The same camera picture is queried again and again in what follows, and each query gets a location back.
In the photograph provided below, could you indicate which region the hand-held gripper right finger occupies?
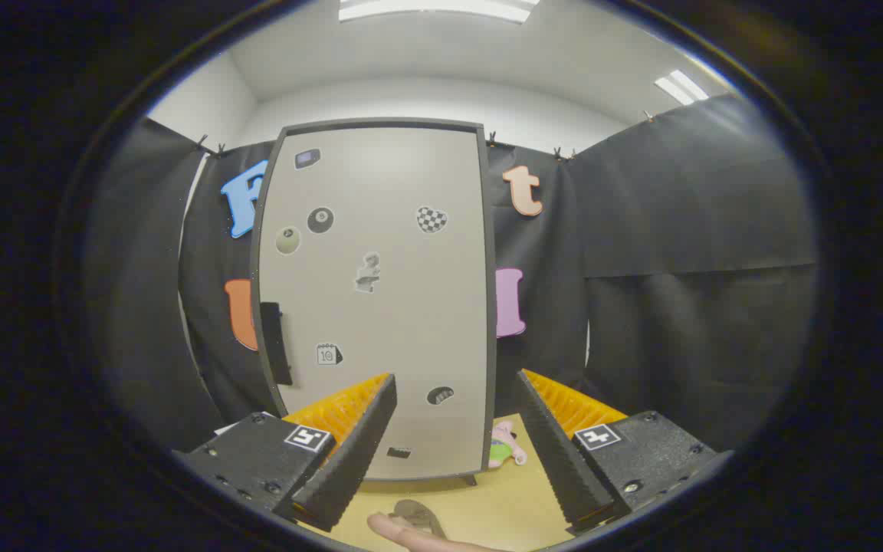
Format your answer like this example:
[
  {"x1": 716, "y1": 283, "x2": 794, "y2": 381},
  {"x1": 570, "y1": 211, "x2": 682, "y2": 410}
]
[{"x1": 514, "y1": 369, "x2": 734, "y2": 535}]

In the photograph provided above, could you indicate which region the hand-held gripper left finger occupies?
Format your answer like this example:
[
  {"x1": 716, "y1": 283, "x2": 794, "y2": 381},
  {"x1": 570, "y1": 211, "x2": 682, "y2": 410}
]
[{"x1": 173, "y1": 373, "x2": 399, "y2": 532}]

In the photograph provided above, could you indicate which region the brown suede shoe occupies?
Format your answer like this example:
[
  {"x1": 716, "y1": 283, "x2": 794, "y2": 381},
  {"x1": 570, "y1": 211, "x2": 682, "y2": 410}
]
[{"x1": 389, "y1": 499, "x2": 448, "y2": 539}]

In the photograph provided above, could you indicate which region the black door handle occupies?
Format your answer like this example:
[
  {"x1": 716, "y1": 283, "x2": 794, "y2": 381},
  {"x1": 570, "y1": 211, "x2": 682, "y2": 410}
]
[{"x1": 259, "y1": 301, "x2": 294, "y2": 386}]

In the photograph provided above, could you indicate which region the dark grey shoe cabinet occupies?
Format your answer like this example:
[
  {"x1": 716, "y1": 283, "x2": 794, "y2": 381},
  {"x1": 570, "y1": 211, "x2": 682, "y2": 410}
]
[{"x1": 250, "y1": 117, "x2": 497, "y2": 488}]

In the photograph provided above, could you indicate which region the light grey shoe cabinet door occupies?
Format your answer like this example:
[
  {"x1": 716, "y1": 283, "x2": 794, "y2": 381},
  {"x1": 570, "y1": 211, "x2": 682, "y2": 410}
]
[{"x1": 258, "y1": 126, "x2": 488, "y2": 481}]

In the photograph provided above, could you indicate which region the pink and green plush toy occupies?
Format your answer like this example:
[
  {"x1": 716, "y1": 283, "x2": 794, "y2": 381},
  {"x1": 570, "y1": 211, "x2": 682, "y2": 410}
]
[{"x1": 490, "y1": 420, "x2": 528, "y2": 470}]

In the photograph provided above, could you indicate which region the black backdrop cloth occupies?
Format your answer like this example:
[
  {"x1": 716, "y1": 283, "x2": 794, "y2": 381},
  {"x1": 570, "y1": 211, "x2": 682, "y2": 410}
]
[{"x1": 85, "y1": 92, "x2": 818, "y2": 453}]

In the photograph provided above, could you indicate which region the small ceiling light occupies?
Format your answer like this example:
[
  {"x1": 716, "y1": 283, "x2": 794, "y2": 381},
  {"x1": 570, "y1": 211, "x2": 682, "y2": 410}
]
[{"x1": 655, "y1": 69, "x2": 711, "y2": 107}]

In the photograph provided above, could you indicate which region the long ceiling light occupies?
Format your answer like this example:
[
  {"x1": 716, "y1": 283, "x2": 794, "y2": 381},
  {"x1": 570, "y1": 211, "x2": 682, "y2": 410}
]
[{"x1": 338, "y1": 0, "x2": 540, "y2": 24}]

